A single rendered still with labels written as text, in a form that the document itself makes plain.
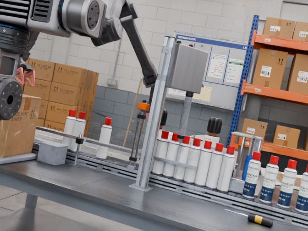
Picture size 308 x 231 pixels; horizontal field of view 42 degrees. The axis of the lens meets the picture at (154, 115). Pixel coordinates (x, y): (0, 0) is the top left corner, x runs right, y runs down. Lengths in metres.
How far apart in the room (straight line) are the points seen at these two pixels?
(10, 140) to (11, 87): 0.50
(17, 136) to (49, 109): 3.44
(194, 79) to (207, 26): 4.61
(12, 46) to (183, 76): 0.73
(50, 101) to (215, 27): 2.73
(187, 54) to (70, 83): 3.61
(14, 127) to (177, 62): 0.76
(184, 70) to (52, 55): 5.38
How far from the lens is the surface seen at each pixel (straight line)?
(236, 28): 6.32
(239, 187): 1.87
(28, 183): 1.74
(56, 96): 5.30
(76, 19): 1.29
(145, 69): 1.98
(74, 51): 6.88
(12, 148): 1.89
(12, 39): 1.39
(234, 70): 6.10
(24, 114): 1.91
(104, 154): 2.00
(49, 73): 5.34
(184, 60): 1.73
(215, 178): 1.83
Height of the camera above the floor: 1.25
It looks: 3 degrees down
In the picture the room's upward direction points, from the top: 11 degrees clockwise
